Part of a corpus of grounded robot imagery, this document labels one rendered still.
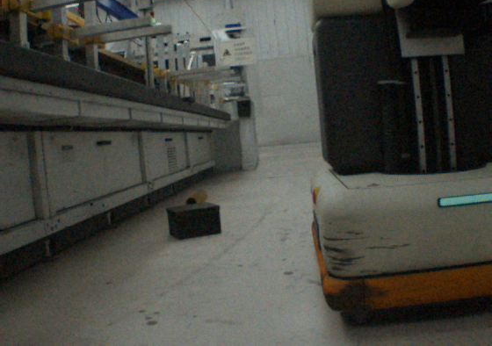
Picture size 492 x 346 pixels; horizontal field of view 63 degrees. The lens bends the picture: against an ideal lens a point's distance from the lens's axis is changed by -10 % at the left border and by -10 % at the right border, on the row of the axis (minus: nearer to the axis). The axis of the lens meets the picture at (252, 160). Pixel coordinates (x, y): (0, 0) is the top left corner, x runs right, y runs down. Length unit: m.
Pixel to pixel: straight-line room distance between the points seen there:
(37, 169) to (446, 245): 1.39
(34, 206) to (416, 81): 1.36
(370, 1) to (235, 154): 4.51
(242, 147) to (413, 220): 4.65
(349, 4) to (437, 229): 0.62
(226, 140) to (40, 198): 4.04
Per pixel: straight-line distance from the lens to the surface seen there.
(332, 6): 1.17
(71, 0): 1.31
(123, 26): 1.50
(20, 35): 1.32
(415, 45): 1.09
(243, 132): 5.40
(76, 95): 1.61
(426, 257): 0.86
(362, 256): 0.83
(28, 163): 1.73
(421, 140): 1.11
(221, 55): 5.49
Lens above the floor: 0.40
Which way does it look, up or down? 3 degrees down
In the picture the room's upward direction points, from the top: 5 degrees counter-clockwise
